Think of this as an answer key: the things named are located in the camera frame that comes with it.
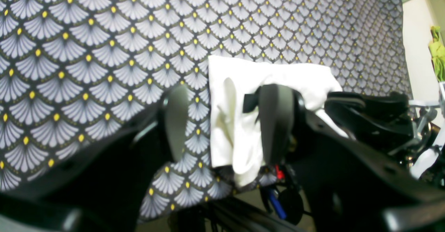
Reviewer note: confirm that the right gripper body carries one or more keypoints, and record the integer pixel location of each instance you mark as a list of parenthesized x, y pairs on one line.
[(383, 123)]

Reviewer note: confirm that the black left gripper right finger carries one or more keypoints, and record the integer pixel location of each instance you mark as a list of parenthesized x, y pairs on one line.
[(350, 187)]

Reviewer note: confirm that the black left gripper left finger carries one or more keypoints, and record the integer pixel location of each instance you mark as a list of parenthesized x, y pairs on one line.
[(101, 187)]

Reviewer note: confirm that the white printed T-shirt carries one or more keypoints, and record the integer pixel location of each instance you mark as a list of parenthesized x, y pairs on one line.
[(235, 136)]

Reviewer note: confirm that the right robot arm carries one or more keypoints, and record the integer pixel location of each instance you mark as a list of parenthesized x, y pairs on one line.
[(426, 166)]

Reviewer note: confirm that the red black table clamp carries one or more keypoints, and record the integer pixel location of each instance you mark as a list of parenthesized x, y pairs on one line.
[(279, 172)]

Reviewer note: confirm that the patterned grey fan tablecloth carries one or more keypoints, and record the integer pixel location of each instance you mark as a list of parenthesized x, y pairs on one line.
[(74, 71)]

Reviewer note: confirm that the green object at wall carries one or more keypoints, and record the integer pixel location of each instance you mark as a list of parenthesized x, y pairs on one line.
[(437, 51)]

